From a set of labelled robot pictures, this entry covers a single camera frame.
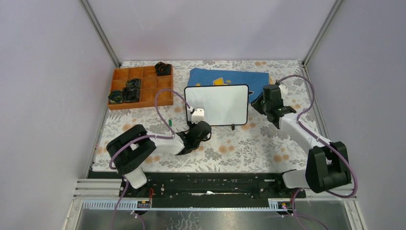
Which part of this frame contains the white board with black frame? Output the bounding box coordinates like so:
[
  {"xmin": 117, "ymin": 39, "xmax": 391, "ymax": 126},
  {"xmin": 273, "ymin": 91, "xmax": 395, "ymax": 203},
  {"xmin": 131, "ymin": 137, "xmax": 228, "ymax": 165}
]
[{"xmin": 184, "ymin": 84, "xmax": 249, "ymax": 126}]

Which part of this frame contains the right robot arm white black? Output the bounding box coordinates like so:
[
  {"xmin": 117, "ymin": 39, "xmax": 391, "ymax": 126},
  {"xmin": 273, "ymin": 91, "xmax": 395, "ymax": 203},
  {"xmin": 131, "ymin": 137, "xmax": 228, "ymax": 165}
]
[{"xmin": 251, "ymin": 84, "xmax": 351, "ymax": 197}]

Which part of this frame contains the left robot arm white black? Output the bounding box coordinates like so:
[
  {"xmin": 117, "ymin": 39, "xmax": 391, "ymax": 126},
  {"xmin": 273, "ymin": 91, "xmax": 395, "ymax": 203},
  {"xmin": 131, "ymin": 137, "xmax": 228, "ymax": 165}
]
[{"xmin": 106, "ymin": 121, "xmax": 212, "ymax": 197}]

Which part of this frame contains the blue cartoon print cloth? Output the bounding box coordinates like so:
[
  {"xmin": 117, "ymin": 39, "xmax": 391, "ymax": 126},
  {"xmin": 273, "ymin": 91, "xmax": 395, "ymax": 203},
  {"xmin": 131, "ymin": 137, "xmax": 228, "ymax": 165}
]
[{"xmin": 187, "ymin": 68, "xmax": 270, "ymax": 103}]

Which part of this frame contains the floral patterned tablecloth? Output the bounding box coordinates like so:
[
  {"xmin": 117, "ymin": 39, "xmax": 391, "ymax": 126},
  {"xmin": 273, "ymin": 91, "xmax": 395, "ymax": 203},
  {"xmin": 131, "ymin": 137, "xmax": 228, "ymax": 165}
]
[{"xmin": 92, "ymin": 60, "xmax": 310, "ymax": 173}]

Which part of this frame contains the wooden compartment tray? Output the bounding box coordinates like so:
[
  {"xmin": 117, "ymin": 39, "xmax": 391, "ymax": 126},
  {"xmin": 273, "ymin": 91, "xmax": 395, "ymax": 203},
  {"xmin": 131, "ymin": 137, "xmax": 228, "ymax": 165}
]
[{"xmin": 108, "ymin": 66, "xmax": 174, "ymax": 110}]

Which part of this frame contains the dark rolled sock with orange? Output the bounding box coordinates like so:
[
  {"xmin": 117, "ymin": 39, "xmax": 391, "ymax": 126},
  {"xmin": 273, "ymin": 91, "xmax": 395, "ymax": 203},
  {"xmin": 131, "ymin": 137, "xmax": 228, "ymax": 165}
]
[{"xmin": 154, "ymin": 62, "xmax": 172, "ymax": 76}]

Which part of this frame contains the black rolled sock middle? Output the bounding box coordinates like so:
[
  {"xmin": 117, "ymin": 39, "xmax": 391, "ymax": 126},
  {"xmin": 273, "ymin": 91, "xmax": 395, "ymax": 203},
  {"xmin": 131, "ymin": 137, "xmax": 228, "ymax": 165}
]
[{"xmin": 122, "ymin": 87, "xmax": 140, "ymax": 103}]

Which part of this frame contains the dark rolled sock with green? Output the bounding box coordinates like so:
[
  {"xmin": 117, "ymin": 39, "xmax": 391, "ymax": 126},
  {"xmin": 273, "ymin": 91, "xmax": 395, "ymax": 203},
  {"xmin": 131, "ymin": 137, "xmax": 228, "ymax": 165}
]
[{"xmin": 125, "ymin": 79, "xmax": 141, "ymax": 90}]

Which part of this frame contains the blue green rolled sock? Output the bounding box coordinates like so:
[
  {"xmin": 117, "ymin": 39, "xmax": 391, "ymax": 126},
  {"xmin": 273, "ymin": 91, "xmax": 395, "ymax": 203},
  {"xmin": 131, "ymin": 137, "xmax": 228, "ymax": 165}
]
[{"xmin": 108, "ymin": 90, "xmax": 124, "ymax": 104}]

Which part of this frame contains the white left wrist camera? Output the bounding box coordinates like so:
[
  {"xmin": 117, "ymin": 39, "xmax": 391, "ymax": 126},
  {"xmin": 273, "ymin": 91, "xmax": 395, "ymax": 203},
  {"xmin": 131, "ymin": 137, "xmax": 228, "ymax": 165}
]
[{"xmin": 190, "ymin": 107, "xmax": 205, "ymax": 124}]

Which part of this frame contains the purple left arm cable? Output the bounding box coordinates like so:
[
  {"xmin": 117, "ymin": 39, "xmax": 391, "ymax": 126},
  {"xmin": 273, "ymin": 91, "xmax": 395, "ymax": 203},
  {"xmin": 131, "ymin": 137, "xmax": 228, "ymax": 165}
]
[{"xmin": 109, "ymin": 89, "xmax": 192, "ymax": 230}]

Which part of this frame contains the aluminium frame post right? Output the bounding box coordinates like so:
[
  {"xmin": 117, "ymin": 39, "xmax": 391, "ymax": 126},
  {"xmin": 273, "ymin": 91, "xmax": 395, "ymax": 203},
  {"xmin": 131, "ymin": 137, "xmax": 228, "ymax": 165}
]
[{"xmin": 300, "ymin": 0, "xmax": 345, "ymax": 138}]

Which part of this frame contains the aluminium frame post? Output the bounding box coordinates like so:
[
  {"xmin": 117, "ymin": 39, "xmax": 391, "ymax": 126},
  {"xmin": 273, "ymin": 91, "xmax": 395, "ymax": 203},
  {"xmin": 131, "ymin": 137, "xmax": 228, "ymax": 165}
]
[
  {"xmin": 300, "ymin": 0, "xmax": 345, "ymax": 138},
  {"xmin": 79, "ymin": 0, "xmax": 121, "ymax": 179}
]

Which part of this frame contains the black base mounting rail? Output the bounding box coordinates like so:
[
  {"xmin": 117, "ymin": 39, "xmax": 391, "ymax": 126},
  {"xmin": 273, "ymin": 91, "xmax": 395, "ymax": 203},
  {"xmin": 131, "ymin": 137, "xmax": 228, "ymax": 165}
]
[{"xmin": 88, "ymin": 172, "xmax": 295, "ymax": 202}]

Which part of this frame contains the slotted grey cable duct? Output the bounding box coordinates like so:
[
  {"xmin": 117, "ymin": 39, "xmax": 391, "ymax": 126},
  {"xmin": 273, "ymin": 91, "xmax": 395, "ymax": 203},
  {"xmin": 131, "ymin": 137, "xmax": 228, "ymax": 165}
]
[{"xmin": 81, "ymin": 198, "xmax": 297, "ymax": 211}]

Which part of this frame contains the aluminium frame post left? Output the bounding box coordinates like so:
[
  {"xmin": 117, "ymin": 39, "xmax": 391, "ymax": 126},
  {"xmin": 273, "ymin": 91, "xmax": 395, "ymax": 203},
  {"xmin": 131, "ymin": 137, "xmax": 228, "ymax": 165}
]
[{"xmin": 79, "ymin": 0, "xmax": 121, "ymax": 179}]

